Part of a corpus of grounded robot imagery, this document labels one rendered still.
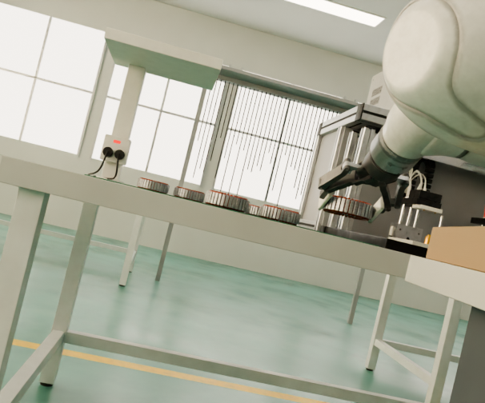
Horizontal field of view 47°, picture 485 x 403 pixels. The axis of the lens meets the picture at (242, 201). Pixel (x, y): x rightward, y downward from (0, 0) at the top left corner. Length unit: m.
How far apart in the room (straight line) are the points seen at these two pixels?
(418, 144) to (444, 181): 0.82
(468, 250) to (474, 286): 0.07
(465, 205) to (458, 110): 1.25
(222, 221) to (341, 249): 0.25
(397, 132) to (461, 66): 0.43
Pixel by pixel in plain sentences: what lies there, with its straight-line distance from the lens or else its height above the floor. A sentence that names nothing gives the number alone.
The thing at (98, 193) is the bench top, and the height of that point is 0.72.
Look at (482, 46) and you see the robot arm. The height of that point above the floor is 0.95.
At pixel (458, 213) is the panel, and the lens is 1.82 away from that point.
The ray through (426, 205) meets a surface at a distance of 1.54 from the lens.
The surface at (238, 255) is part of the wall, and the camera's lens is 7.85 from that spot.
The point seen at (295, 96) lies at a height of 1.89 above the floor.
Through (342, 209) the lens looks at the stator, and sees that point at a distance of 1.19.
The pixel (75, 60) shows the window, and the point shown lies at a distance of 8.04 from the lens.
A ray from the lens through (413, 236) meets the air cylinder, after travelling 1.61.
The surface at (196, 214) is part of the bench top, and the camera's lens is 1.08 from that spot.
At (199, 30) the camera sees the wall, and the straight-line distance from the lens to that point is 8.08.
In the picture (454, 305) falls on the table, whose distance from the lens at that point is 2.87.
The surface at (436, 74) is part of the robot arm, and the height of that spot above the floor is 0.92.
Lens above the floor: 0.75
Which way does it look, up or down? 1 degrees up
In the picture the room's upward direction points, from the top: 14 degrees clockwise
